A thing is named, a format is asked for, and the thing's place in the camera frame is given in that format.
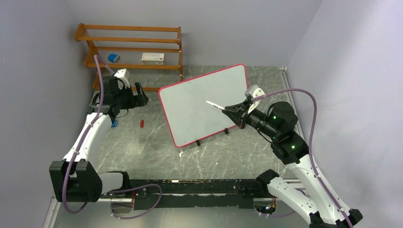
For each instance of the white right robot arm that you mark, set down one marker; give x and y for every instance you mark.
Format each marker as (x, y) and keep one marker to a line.
(321, 208)

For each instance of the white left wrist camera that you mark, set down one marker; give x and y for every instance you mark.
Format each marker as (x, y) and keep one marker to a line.
(123, 78)

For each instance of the wooden shelf rack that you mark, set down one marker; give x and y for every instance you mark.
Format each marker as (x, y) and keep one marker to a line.
(130, 42)

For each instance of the pink framed whiteboard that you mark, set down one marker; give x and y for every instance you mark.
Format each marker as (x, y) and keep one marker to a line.
(188, 105)

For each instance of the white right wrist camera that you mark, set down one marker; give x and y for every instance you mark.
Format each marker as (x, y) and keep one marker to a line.
(253, 92)

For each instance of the white red card box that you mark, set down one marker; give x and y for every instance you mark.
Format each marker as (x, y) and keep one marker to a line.
(146, 57)

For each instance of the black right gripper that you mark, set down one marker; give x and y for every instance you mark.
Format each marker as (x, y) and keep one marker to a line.
(234, 111)

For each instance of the blue whiteboard eraser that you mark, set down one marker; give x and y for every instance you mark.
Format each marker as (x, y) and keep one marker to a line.
(113, 58)

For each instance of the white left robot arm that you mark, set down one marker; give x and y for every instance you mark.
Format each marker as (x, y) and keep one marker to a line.
(91, 138)

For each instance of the red capped whiteboard marker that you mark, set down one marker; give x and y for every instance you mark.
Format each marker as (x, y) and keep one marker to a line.
(215, 105)

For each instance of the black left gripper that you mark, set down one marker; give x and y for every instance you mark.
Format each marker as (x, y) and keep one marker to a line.
(135, 100)

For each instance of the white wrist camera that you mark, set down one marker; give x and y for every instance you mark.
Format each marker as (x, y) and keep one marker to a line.
(253, 92)
(123, 78)

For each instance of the aluminium frame rail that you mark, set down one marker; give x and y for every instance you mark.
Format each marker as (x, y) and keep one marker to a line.
(125, 198)

